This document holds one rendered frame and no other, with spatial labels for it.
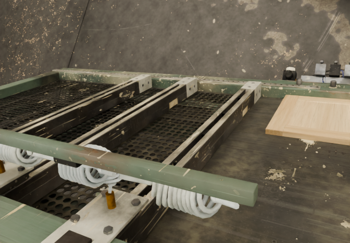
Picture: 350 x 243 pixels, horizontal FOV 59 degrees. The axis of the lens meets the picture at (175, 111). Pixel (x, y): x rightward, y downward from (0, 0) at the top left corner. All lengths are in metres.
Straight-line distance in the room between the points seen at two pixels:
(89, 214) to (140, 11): 2.72
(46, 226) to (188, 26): 2.42
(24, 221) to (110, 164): 0.26
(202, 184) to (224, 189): 0.03
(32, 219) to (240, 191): 0.42
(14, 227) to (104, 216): 0.16
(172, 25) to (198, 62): 0.47
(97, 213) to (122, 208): 0.04
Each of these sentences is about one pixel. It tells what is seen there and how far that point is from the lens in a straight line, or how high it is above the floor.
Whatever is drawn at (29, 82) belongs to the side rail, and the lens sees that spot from 2.06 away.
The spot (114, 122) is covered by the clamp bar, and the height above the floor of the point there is 1.45.
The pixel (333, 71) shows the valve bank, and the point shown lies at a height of 0.76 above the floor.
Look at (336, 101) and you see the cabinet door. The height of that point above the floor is 0.92.
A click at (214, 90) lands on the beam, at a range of 1.57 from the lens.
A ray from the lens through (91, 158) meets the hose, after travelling 0.46.
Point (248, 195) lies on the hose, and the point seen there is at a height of 1.97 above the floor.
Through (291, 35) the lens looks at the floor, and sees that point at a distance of 2.55.
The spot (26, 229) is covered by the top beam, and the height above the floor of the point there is 1.92.
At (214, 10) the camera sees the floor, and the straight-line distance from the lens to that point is 2.81.
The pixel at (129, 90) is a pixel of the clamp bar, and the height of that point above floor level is 1.09.
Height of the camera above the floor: 2.32
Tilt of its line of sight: 62 degrees down
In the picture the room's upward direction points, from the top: 67 degrees counter-clockwise
